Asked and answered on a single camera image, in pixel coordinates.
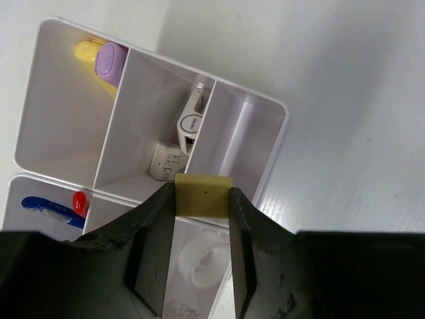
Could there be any white left organizer container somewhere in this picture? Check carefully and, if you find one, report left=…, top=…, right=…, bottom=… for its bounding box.
left=1, top=175, right=230, bottom=318

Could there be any small yellow eraser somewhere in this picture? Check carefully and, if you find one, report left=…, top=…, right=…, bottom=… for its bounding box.
left=175, top=173, right=233, bottom=219

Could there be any white right organizer container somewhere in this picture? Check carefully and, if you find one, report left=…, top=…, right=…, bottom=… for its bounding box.
left=15, top=17, right=289, bottom=204

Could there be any pastel purple highlighter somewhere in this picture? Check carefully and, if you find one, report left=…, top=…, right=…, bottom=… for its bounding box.
left=94, top=42, right=128, bottom=88

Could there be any pastel yellow highlighter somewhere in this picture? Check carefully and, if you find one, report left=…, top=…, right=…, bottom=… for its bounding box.
left=74, top=39, right=118, bottom=99

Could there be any red pen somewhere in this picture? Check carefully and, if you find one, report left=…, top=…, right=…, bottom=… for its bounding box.
left=72, top=191, right=90, bottom=218

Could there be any white organizer container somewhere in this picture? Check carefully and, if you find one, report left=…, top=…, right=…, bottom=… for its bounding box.
left=1, top=175, right=230, bottom=318
left=15, top=17, right=289, bottom=204

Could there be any beige white eraser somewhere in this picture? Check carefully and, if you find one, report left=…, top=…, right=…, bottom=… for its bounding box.
left=148, top=142, right=189, bottom=181

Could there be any clear tape roll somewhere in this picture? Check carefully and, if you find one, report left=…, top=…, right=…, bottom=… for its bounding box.
left=177, top=231, right=230, bottom=290

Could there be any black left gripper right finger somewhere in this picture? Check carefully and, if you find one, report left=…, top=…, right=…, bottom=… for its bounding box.
left=228, top=188, right=424, bottom=318

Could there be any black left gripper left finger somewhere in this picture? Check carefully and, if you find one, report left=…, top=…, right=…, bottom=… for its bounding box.
left=1, top=183, right=175, bottom=318

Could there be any pink white stapler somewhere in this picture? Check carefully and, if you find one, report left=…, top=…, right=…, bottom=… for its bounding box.
left=177, top=87, right=211, bottom=156

